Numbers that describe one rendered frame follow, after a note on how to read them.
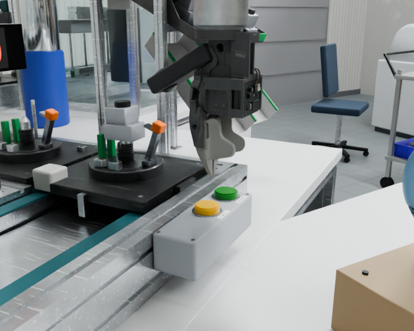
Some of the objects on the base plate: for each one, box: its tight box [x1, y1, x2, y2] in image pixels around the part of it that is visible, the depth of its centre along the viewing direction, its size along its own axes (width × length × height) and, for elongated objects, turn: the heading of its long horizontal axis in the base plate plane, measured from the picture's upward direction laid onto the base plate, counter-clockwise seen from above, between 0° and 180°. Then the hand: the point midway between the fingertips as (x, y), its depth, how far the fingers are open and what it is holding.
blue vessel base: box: [20, 50, 70, 129], centre depth 176 cm, size 16×16×27 cm
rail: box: [0, 162, 248, 331], centre depth 63 cm, size 6×89×11 cm, turn 153°
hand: (207, 165), depth 73 cm, fingers closed
